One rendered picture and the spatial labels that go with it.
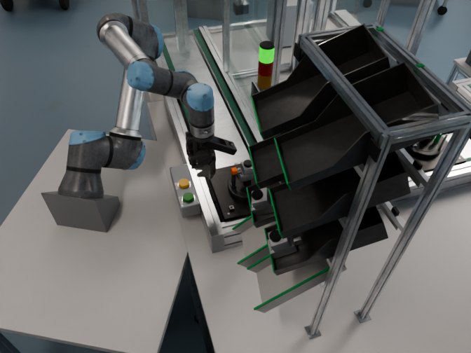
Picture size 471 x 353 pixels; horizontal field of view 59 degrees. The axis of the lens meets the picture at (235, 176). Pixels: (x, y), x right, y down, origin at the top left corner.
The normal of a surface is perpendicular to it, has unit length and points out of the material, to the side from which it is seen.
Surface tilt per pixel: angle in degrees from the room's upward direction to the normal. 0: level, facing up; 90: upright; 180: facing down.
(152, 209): 0
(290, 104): 25
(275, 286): 45
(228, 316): 0
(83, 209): 90
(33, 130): 0
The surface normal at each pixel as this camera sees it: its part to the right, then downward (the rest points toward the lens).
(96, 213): -0.17, 0.72
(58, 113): 0.01, -0.68
